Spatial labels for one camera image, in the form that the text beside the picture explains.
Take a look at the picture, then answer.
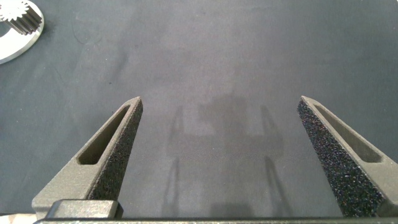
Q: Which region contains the round white pin plate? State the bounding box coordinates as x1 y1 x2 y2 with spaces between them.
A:
0 0 45 65

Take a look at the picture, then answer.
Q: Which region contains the small steel gear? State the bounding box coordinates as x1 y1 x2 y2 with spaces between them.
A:
0 0 43 35

